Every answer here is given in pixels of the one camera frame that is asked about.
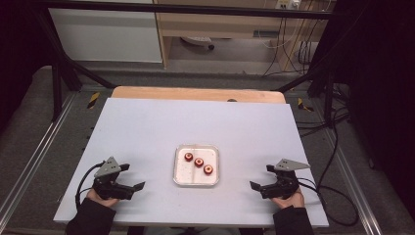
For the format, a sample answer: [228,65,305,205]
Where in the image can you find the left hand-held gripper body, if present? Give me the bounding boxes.
[92,156,135,201]

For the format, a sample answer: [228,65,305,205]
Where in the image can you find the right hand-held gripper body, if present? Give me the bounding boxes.
[260,159,311,200]

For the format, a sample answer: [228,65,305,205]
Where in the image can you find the clear square tray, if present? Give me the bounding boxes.
[172,143,220,188]

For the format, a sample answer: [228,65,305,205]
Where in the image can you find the person's right hand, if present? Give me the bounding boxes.
[271,190,305,210]

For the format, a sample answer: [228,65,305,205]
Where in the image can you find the person's left hand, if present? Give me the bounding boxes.
[85,189,120,208]

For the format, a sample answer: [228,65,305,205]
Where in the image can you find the wooden table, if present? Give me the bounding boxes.
[111,85,287,105]

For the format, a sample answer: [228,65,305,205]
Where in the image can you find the white cabinet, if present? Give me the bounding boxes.
[48,7,163,64]

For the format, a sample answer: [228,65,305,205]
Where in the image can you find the white chair base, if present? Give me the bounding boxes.
[180,35,216,51]

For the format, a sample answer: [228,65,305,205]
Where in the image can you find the white power strip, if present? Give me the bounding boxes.
[275,0,301,11]

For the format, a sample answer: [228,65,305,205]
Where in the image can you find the left hand-held gripper cable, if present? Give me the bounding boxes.
[74,161,106,211]

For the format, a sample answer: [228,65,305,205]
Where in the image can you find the hand-held gripper cable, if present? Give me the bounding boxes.
[74,161,106,211]
[297,176,360,228]

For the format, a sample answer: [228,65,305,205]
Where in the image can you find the right hand-held gripper cable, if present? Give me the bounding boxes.
[297,176,360,228]

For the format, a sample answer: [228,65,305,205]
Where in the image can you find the aluminium floor rail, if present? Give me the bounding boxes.
[322,128,384,235]
[0,92,78,223]

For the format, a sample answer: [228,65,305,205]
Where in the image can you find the black floor cables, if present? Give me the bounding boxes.
[295,81,351,138]

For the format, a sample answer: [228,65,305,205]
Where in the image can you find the hanging desk cables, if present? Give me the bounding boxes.
[261,16,325,78]

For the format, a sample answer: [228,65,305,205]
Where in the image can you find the black metal frame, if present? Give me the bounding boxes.
[30,0,337,128]

